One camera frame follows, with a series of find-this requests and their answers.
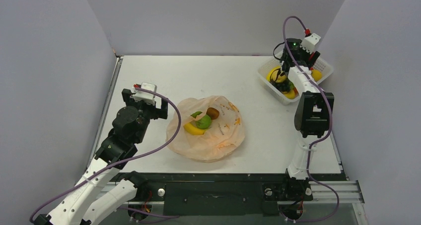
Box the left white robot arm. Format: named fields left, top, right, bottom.
left=29, top=87, right=182, bottom=225

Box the small yellow fruit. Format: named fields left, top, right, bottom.
left=283, top=89, right=296, bottom=99

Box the orange translucent plastic bag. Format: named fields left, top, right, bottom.
left=166, top=96, right=245, bottom=162

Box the aluminium rail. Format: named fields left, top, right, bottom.
left=309, top=180, right=364, bottom=204

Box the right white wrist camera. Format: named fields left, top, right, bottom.
left=300, top=33, right=321, bottom=54

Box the brown fake kiwi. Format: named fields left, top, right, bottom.
left=206, top=107, right=220, bottom=120

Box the yellow pear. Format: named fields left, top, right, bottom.
left=270, top=68, right=287, bottom=83

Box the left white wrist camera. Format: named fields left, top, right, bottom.
left=132, top=82, right=157, bottom=106

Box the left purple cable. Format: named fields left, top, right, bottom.
left=29, top=86, right=182, bottom=224

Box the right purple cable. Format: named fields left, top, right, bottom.
left=282, top=15, right=340, bottom=224

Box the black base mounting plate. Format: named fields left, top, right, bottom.
left=112, top=172, right=336, bottom=217

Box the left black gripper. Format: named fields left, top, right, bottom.
left=124, top=89, right=167, bottom=144

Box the yellow banana in basket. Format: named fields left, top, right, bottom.
left=266, top=66, right=280, bottom=82

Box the green fake apple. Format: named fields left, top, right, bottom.
left=195, top=115, right=212, bottom=130

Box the yellow lemon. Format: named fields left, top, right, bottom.
left=311, top=69, right=323, bottom=82

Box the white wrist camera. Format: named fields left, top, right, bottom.
left=132, top=82, right=157, bottom=106
left=300, top=33, right=321, bottom=54

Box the purple cable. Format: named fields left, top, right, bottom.
left=29, top=86, right=182, bottom=224
left=282, top=15, right=340, bottom=224

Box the yellow fake banana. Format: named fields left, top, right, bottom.
left=183, top=123, right=206, bottom=136

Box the white plastic basket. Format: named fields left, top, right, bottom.
left=257, top=57, right=334, bottom=105

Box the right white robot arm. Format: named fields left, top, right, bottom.
left=280, top=35, right=334, bottom=201

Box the dark blue grape bunch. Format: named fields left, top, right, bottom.
left=270, top=79, right=295, bottom=94

